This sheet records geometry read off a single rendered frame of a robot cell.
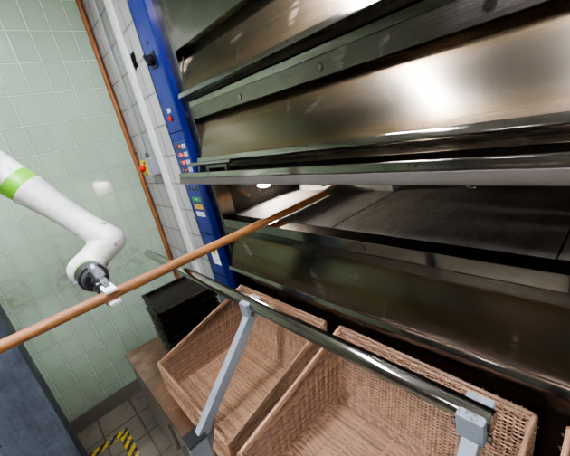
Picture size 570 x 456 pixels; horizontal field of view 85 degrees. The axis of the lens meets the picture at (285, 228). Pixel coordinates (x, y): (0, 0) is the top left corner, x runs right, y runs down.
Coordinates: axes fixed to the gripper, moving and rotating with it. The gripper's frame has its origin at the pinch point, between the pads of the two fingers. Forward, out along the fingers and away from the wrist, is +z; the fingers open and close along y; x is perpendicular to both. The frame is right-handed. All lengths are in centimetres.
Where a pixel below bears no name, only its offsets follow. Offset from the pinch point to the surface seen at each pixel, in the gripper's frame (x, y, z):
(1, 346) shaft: 24.3, -0.3, 1.6
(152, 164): -55, -27, -88
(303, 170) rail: -42, -23, 41
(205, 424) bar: -1.7, 22.9, 37.8
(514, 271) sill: -56, 3, 81
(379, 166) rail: -42, -23, 62
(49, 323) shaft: 14.8, -0.5, 1.6
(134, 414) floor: 2, 120, -104
